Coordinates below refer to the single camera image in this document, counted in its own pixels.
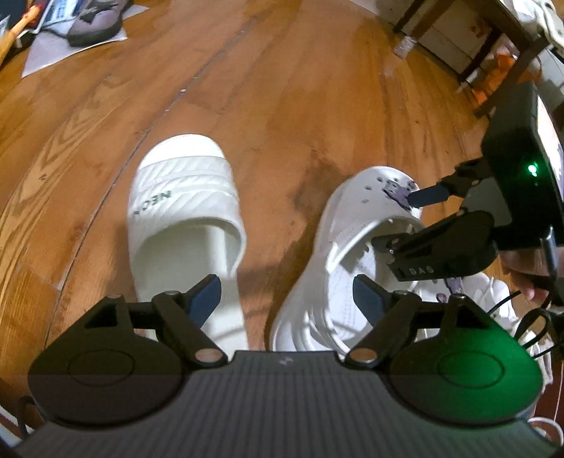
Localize orange wooden stick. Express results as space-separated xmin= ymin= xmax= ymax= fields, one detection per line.
xmin=0 ymin=6 xmax=42 ymax=67

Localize white cloth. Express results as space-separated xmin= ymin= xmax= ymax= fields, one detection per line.
xmin=507 ymin=0 xmax=564 ymax=45

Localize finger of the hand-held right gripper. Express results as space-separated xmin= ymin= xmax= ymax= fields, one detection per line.
xmin=410 ymin=161 xmax=490 ymax=209
xmin=371 ymin=218 xmax=460 ymax=257

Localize person's right hand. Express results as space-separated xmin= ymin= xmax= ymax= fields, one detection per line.
xmin=502 ymin=248 xmax=551 ymax=302

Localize white clog purple charms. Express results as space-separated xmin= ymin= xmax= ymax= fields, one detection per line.
xmin=269 ymin=165 xmax=426 ymax=353
xmin=418 ymin=273 xmax=523 ymax=344

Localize pale wooden cabinet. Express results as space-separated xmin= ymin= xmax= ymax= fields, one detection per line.
xmin=379 ymin=0 xmax=498 ymax=73

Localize orange bag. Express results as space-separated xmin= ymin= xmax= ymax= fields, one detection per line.
xmin=473 ymin=39 xmax=536 ymax=104

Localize blue and white packet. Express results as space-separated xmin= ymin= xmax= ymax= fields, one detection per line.
xmin=33 ymin=0 xmax=84 ymax=31

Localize white paper sheet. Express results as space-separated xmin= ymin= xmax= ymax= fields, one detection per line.
xmin=22 ymin=26 xmax=128 ymax=78

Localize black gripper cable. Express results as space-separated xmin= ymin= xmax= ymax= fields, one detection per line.
xmin=485 ymin=288 xmax=558 ymax=364

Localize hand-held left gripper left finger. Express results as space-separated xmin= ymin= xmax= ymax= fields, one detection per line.
xmin=84 ymin=273 xmax=230 ymax=366

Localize cream slide sandal lettered strap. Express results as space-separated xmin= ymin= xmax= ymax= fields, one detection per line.
xmin=127 ymin=133 xmax=247 ymax=353

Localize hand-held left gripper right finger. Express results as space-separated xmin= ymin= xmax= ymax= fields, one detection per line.
xmin=344 ymin=273 xmax=490 ymax=368

